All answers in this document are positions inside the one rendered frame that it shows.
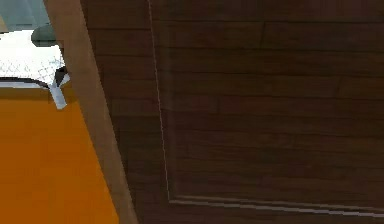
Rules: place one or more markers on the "dark brown wooden room door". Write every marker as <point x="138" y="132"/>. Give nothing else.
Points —
<point x="253" y="110"/>

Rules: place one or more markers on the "grey-green pillow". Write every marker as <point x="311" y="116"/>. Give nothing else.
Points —
<point x="45" y="35"/>

